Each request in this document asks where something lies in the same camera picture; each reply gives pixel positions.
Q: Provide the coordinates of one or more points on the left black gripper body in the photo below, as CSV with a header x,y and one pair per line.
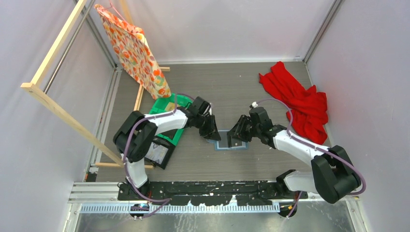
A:
x,y
200,124

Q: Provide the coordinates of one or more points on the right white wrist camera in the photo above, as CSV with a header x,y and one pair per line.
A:
x,y
253,105

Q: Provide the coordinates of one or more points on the dark grey credit card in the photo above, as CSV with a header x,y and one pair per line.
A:
x,y
235,143

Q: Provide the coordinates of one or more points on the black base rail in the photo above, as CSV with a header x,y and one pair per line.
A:
x,y
214,193

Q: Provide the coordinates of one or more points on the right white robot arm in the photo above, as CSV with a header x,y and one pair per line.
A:
x,y
332,173

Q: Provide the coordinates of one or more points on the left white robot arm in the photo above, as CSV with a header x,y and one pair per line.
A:
x,y
134,138

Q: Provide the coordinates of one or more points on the red cloth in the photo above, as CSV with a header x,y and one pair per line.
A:
x,y
308,106

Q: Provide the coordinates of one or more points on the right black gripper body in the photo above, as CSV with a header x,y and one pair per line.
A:
x,y
256,130

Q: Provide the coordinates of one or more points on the black tray with paper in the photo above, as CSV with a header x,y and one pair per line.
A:
x,y
160,152

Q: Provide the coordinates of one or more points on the floral orange fabric bag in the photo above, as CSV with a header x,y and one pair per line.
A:
x,y
132,50

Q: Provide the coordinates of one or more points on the wooden frame rack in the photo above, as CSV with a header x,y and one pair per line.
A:
x,y
33,87

